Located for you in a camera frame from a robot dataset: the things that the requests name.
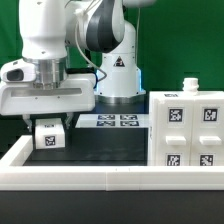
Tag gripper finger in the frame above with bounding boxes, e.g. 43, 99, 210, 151
65, 112, 74, 130
22, 114, 33, 133

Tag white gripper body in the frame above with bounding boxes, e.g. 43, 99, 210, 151
0, 73, 96, 115

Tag white cabinet top block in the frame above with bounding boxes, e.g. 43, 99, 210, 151
35, 118, 65, 149

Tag white cabinet body box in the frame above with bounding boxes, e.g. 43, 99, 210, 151
148, 78, 224, 166

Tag white cabinet door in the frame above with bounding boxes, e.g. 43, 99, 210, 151
190, 99, 224, 166
156, 100, 193, 166

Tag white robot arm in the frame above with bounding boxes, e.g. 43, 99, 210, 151
0, 0, 156, 126

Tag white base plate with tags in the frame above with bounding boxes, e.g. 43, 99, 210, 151
76, 114, 149, 128

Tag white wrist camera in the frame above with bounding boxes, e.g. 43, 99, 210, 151
1, 59, 36, 82

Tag white U-shaped obstacle wall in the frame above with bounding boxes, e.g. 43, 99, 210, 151
0, 135, 224, 191

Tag white cable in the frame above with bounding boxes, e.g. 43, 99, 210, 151
73, 6, 108, 84

